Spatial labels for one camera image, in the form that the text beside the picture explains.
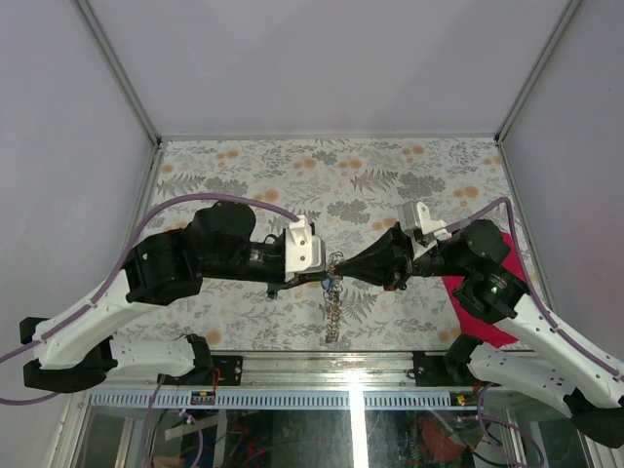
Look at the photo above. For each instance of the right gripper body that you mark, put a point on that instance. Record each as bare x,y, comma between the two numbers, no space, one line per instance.
438,261

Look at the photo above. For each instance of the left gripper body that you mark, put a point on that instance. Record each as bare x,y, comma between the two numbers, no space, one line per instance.
258,263

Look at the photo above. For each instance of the large metal keyring with keys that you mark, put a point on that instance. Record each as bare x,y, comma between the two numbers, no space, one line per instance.
332,300

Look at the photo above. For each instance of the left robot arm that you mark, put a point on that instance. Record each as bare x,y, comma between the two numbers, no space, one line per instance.
79,350

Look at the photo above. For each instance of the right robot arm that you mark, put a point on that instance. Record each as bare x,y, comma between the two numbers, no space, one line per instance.
596,412

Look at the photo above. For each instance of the floral table mat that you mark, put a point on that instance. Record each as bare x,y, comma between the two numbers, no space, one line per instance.
350,189

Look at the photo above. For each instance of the magenta cloth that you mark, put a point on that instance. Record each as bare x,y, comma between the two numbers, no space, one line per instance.
490,283

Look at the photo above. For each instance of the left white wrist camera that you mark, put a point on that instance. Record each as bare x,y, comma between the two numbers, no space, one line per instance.
305,252

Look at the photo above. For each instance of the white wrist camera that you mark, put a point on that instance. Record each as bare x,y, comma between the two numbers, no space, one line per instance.
416,222
305,252

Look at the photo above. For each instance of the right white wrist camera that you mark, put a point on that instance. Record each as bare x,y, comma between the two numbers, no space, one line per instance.
416,222

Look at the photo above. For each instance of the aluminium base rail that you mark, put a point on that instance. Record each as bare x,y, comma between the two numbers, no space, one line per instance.
317,370

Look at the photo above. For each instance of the grey slotted cable duct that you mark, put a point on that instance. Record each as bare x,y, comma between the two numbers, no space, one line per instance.
273,400

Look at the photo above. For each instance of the right aluminium frame post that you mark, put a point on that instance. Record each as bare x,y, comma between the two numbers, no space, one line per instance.
564,21

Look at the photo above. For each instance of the aluminium frame post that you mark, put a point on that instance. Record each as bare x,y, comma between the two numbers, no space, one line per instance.
94,26
564,21

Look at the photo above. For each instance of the left aluminium frame post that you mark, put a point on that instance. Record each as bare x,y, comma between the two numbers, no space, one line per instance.
94,26

